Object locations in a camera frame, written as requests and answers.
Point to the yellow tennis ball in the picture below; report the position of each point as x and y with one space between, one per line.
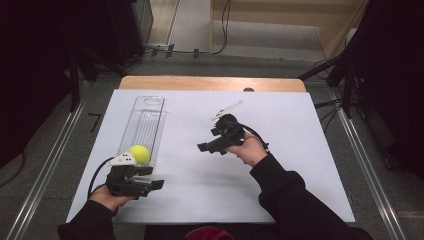
140 154

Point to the black curtain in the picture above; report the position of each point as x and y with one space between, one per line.
393 83
40 66

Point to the black stand leg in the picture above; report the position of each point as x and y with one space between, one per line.
320 68
74 83

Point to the wooden table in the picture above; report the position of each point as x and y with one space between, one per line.
206 83

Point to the clear plastic container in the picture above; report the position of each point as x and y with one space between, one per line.
145 123

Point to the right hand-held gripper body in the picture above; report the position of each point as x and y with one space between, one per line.
230 131

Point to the red cloth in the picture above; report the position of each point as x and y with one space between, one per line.
210 234

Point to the person's left hand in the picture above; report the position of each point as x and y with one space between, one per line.
105 199

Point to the metal floor rail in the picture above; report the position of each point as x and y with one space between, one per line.
366 160
50 156

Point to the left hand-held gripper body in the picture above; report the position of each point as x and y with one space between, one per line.
123 180

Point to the white table board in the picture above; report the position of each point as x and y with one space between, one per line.
206 186

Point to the person's right hand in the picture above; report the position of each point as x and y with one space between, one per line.
251 150

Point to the light wooden furniture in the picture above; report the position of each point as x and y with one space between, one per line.
333 16

